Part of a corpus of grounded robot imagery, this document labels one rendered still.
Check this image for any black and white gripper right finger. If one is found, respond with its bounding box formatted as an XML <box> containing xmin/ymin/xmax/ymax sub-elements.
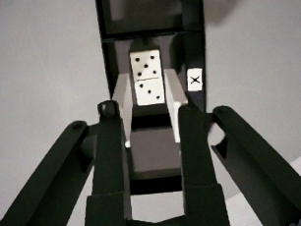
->
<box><xmin>164</xmin><ymin>69</ymin><xmax>301</xmax><ymax>226</ymax></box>

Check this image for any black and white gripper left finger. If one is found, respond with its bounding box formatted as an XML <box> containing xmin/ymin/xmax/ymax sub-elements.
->
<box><xmin>0</xmin><ymin>74</ymin><xmax>133</xmax><ymax>226</ymax></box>

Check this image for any white domino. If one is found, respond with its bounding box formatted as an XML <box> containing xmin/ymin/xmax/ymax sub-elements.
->
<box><xmin>130</xmin><ymin>49</ymin><xmax>164</xmax><ymax>105</ymax></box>

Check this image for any black rack of three bins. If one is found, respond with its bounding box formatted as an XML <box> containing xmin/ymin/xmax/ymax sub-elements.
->
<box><xmin>95</xmin><ymin>0</ymin><xmax>207</xmax><ymax>196</ymax></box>

